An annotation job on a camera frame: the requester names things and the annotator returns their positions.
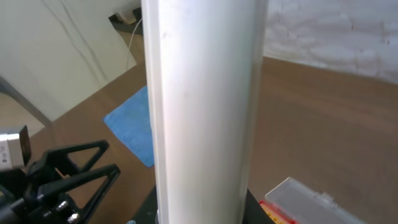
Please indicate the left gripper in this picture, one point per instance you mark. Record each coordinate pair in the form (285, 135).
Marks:
(15, 202)

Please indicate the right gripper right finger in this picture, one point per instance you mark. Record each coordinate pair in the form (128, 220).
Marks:
(253, 214)

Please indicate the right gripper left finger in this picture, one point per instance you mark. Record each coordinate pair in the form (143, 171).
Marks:
(149, 214)

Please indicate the blue cloth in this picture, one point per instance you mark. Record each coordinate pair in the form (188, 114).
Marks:
(133, 130)

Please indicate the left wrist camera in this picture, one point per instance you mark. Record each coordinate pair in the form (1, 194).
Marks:
(12, 149)

